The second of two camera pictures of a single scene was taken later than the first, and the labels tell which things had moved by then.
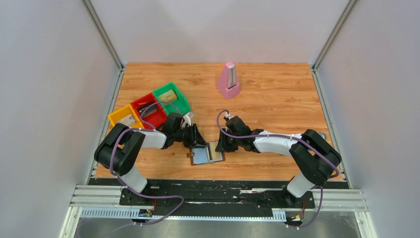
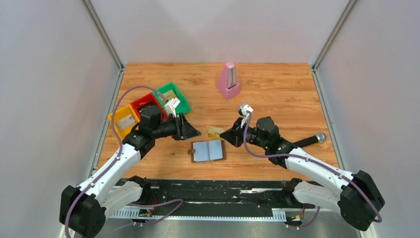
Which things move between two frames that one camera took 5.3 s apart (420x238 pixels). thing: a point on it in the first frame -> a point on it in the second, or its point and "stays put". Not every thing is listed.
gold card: x=216 y=155 -> x=214 y=132
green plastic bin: x=181 y=103 stays put
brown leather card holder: x=200 y=154 stays put
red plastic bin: x=153 y=114 stays put
